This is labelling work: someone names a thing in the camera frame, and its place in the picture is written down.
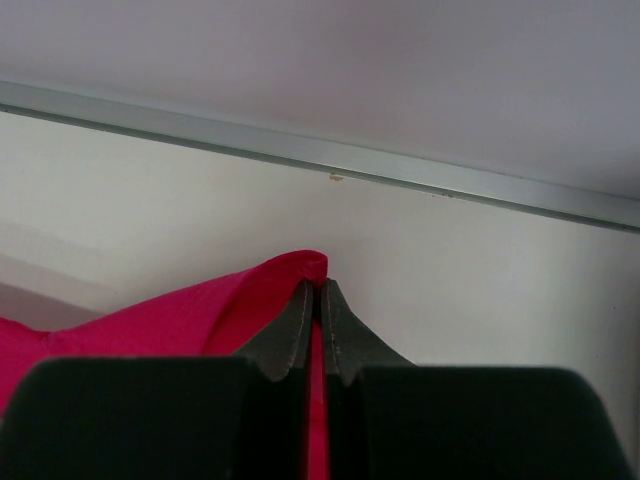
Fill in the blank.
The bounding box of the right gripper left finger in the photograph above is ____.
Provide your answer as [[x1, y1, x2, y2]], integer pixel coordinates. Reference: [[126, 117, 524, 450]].
[[1, 281, 314, 479]]

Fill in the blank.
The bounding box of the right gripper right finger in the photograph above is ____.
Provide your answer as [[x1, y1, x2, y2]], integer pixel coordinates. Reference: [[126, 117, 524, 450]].
[[321, 281, 629, 479]]

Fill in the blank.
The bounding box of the pink t shirt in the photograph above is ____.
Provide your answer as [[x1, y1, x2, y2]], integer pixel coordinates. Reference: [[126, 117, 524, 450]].
[[1, 250, 329, 479]]

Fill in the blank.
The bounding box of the rear aluminium table edge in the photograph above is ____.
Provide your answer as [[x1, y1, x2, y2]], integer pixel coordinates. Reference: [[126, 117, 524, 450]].
[[1, 81, 639, 233]]

